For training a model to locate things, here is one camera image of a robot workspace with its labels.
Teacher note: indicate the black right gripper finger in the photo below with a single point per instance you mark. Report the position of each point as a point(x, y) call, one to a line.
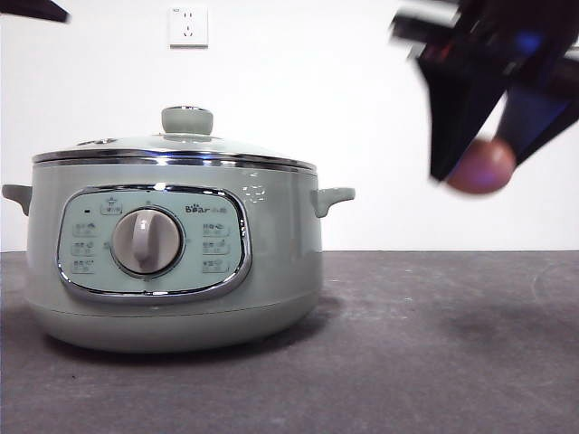
point(452, 113)
point(536, 122)

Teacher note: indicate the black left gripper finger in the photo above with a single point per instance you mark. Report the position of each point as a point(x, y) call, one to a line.
point(31, 9)

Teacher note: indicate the brown egg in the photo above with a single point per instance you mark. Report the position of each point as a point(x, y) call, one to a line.
point(484, 176)

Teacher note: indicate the glass lid with green knob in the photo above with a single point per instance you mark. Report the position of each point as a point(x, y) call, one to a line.
point(187, 121)

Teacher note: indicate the pale green electric pot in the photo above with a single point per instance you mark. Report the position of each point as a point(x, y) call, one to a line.
point(280, 253)

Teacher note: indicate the white wall socket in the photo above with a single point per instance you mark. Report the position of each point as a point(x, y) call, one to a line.
point(188, 27)

